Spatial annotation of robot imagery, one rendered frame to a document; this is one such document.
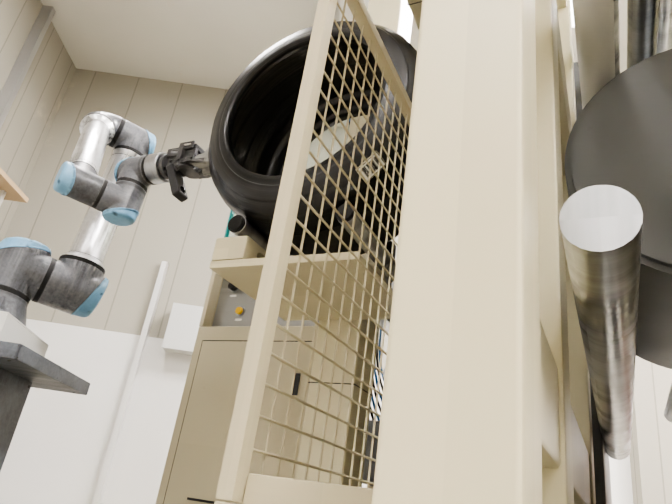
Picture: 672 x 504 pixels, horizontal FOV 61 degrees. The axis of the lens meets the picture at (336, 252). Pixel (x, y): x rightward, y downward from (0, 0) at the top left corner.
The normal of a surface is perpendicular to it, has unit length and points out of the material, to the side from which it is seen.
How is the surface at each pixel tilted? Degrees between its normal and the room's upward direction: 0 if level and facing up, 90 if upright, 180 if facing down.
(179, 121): 90
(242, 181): 99
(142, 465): 90
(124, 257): 90
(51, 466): 90
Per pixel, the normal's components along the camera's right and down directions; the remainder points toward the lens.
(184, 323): 0.04, -0.41
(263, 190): -0.47, -0.26
